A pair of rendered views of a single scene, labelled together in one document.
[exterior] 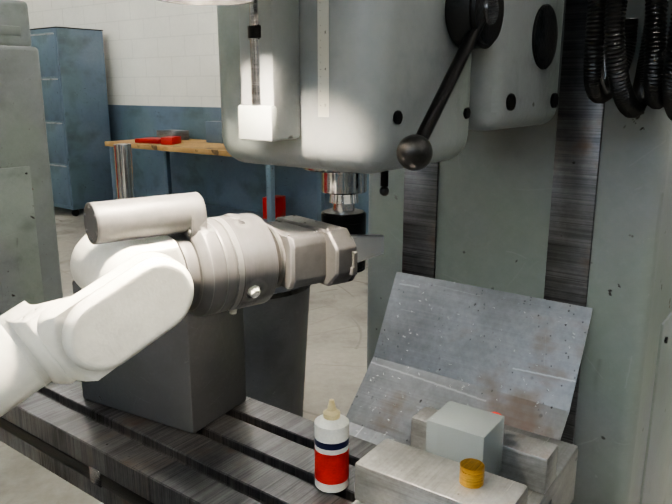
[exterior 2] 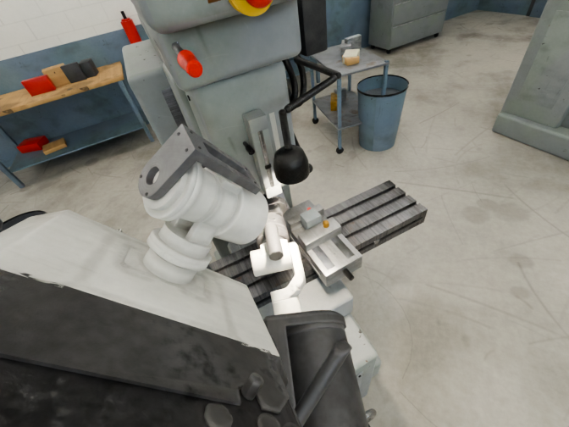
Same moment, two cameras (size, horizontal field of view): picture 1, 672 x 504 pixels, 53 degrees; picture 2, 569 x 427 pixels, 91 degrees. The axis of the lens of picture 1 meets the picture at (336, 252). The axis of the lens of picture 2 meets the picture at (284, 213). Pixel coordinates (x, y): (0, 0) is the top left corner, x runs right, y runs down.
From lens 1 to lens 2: 0.70 m
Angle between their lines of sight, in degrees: 55
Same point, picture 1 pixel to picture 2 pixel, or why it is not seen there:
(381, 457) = (306, 238)
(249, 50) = (267, 172)
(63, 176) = not seen: outside the picture
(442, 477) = (321, 230)
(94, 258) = (273, 263)
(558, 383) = not seen: hidden behind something
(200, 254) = (284, 235)
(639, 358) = not seen: hidden behind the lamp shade
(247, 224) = (275, 218)
